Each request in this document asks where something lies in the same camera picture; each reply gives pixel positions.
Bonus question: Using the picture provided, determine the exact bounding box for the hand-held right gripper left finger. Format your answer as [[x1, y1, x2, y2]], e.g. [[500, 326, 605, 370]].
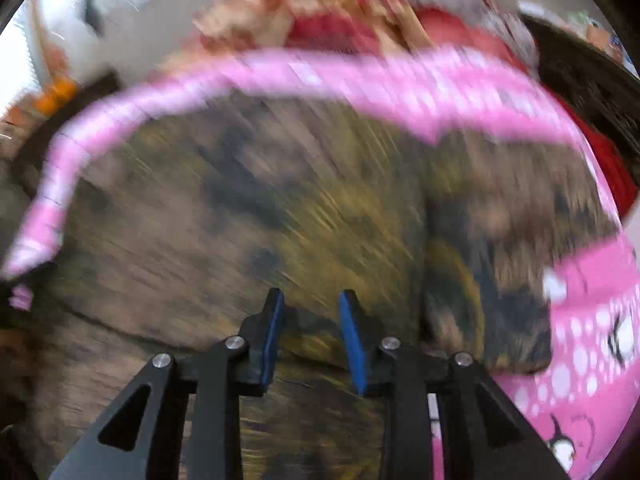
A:
[[49, 287, 286, 480]]

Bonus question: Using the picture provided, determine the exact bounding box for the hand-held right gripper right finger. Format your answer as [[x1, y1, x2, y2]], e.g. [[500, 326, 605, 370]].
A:
[[338, 289, 571, 480]]

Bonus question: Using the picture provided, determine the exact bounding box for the brown olive patterned garment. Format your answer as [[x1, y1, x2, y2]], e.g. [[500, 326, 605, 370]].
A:
[[0, 92, 621, 480]]

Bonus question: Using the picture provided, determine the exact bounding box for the pink penguin printed blanket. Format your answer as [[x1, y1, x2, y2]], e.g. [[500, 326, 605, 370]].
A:
[[0, 45, 640, 480]]

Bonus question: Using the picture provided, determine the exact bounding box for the red and gold floral cloth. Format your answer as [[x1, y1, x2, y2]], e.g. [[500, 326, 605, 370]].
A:
[[192, 0, 436, 61]]

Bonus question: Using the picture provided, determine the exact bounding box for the orange object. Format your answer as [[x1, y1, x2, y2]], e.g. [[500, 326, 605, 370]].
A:
[[35, 80, 81, 115]]

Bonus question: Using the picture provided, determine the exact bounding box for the red and beige cloth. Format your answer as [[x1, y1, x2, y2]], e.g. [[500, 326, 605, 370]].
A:
[[415, 7, 638, 221]]

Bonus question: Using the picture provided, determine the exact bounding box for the dark wooden furniture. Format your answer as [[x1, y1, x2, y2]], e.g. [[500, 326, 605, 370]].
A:
[[520, 10, 640, 171]]

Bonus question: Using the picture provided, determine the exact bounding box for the colourful clutter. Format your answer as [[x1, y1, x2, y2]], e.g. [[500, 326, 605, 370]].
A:
[[520, 0, 633, 68]]

